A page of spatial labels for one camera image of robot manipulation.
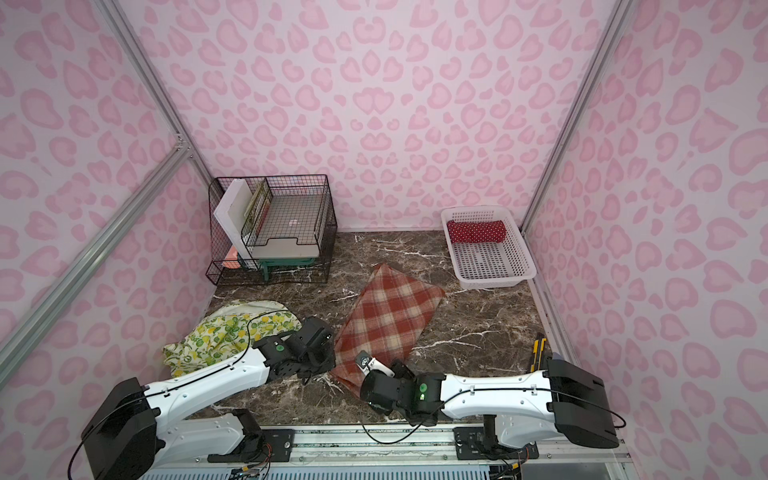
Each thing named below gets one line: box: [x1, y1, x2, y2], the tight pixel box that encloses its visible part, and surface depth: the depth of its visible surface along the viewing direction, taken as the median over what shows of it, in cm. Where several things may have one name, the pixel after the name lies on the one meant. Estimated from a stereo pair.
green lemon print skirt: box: [162, 300, 302, 377], surface depth 91 cm
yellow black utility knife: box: [530, 338, 547, 373], surface depth 89 cm
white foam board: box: [214, 178, 253, 259], surface depth 97 cm
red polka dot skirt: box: [447, 220, 506, 244], surface depth 112 cm
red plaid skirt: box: [332, 264, 445, 398], surface depth 96 cm
